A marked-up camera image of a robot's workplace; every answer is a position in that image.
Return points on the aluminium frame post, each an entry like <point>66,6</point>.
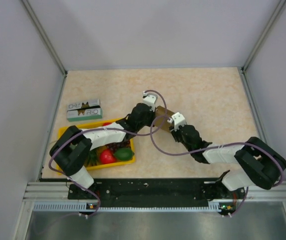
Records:
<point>43,35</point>
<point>277,12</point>

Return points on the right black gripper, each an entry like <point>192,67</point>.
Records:
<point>175,133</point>

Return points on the yellow plastic tray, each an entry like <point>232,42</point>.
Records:
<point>97,124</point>

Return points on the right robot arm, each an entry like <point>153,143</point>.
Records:
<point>257,169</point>

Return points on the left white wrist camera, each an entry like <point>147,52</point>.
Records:
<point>150,100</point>

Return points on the red apple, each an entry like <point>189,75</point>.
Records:
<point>107,157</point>
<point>106,123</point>

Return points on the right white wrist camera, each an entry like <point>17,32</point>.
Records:
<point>176,120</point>

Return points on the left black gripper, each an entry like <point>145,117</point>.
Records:
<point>152,114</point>

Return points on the left aluminium frame post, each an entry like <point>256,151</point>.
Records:
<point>43,35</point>

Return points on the purple grape bunch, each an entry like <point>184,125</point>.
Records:
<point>116,145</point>

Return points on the red apple front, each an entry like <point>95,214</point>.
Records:
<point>107,157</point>

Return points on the brown cardboard box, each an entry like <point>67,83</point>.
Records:
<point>162,122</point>

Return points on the red apple back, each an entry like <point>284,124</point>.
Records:
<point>106,123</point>

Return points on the right aluminium frame post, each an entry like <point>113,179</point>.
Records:
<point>277,12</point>

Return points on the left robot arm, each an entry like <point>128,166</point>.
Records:
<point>72,148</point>

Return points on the green leafy vegetable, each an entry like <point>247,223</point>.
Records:
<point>92,159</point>

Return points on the orange spiky fruit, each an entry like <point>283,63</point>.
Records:
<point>100,150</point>

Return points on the green lime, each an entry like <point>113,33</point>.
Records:
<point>124,154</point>

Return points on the green toothpaste box front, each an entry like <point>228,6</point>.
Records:
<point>86,114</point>

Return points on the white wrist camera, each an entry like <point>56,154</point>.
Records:
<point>176,120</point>
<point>150,100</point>

